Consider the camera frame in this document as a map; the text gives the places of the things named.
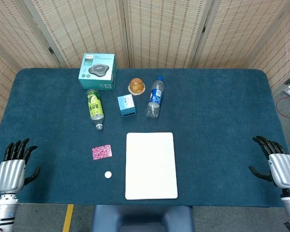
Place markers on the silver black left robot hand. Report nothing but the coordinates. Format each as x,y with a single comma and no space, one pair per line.
9,174

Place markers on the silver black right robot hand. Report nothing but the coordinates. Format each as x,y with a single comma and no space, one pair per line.
282,169

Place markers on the pink patterned packet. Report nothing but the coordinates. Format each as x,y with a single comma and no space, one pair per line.
102,152

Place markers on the small white round disc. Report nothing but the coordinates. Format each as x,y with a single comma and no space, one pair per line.
108,174

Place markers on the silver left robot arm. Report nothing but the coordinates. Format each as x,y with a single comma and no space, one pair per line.
4,212

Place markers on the white rectangular board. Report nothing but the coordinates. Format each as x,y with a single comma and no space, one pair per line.
151,166

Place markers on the dark blue felt tablecloth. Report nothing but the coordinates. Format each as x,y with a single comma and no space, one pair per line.
220,135

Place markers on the yellow floor tape strip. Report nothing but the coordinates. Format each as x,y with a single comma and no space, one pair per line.
68,217

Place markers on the green label plastic bottle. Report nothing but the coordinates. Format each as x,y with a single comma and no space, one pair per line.
95,106

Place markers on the black screen hinge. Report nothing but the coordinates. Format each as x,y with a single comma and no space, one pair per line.
51,51
204,28

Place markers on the large teal product box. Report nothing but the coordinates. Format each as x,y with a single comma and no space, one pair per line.
96,72

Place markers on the small light blue box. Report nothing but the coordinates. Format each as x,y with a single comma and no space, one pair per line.
126,105

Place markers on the blue robot torso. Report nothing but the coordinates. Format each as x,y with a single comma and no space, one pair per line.
142,217

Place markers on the blue label plastic bottle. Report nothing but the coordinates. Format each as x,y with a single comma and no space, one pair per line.
155,96

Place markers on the orange jelly cup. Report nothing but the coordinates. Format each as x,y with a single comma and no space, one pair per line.
136,85

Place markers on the woven bamboo folding screen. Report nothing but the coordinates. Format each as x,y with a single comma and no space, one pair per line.
159,31

